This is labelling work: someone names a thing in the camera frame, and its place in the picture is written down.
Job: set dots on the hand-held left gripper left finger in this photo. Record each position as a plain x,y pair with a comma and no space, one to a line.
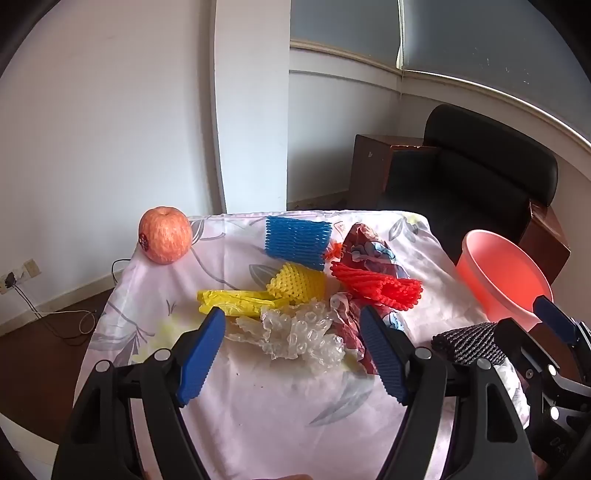
203,357

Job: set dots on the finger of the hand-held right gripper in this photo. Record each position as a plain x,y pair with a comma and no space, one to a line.
554,314
526,355

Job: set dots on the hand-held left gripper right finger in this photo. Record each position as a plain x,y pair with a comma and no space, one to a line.
383,360

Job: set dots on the black foam fruit net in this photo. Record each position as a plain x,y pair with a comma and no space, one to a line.
466,344

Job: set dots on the yellow plastic bag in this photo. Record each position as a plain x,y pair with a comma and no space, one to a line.
231,300

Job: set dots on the pink plastic bucket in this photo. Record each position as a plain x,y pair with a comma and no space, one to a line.
498,272

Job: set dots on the red foam fruit net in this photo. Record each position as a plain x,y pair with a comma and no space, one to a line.
378,286

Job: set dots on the clear bubble wrap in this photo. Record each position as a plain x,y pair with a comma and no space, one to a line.
295,337

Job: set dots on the yellow foam fruit net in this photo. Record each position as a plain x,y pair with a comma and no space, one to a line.
298,281

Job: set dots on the patterned snack packet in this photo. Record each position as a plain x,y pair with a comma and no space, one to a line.
364,244

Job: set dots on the white and orange wrapper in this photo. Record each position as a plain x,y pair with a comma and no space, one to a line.
334,251

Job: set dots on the blue foam fruit net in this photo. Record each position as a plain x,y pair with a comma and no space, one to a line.
295,240

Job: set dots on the floral pink cloth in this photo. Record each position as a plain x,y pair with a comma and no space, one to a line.
258,415

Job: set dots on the red apple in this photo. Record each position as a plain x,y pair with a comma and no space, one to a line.
164,235

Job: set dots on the black leather armchair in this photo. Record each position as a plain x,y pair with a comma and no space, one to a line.
485,166

